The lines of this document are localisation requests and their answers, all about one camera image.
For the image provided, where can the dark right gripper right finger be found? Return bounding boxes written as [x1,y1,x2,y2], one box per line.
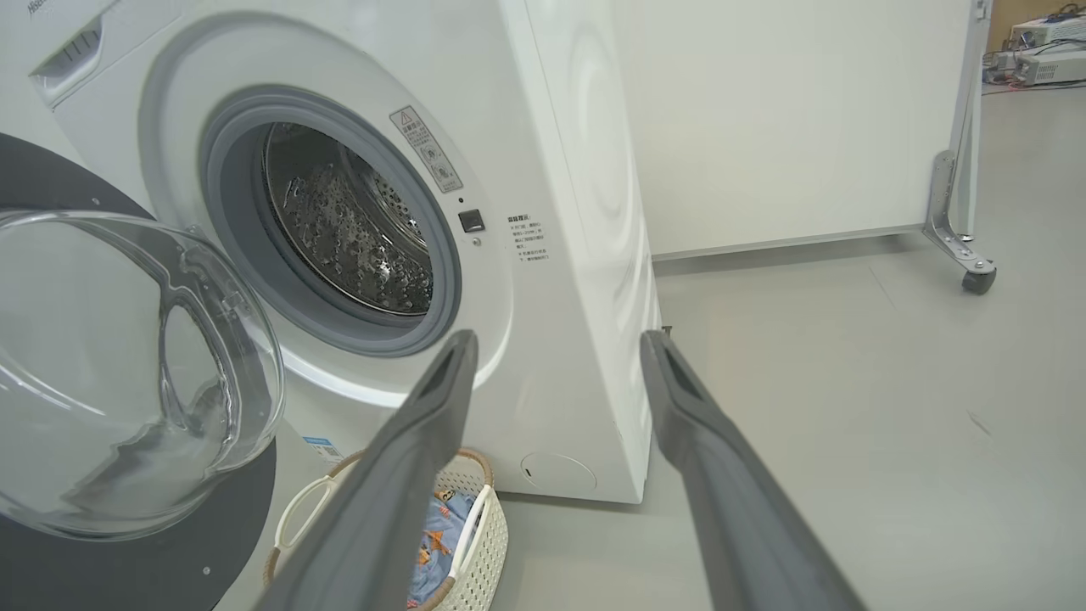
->
[639,329,866,611]

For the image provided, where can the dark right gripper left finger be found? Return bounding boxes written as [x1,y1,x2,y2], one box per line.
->
[255,329,480,611]

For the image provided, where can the blue cartoon print garment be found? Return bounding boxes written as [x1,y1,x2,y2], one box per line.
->
[407,490,478,608]

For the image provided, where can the black round object edge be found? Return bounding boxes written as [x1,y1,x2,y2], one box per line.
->
[0,132,287,611]

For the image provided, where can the white front-load washing machine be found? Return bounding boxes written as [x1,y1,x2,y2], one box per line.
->
[0,0,663,507]

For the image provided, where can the stainless steel washing machine drum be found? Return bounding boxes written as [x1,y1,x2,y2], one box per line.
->
[263,121,434,317]

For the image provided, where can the white perforated basket brown rim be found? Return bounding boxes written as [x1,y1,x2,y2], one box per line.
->
[261,447,510,611]

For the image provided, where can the round drain filter cover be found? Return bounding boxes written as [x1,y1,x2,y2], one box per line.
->
[519,452,598,494]

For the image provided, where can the small printed text label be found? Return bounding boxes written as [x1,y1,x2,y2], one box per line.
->
[507,213,550,265]

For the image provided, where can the grey caster leg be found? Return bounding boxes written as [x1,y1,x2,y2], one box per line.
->
[923,151,998,296]

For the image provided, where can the grey warning sticker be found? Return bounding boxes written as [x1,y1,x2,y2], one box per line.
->
[389,105,465,195]

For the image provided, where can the white partition panel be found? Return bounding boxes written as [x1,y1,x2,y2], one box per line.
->
[611,0,989,261]

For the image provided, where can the grey electronic device box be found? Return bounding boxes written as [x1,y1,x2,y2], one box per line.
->
[1008,15,1086,49]
[1012,47,1086,87]

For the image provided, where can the white detergent drawer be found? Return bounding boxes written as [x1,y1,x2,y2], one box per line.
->
[30,17,105,108]

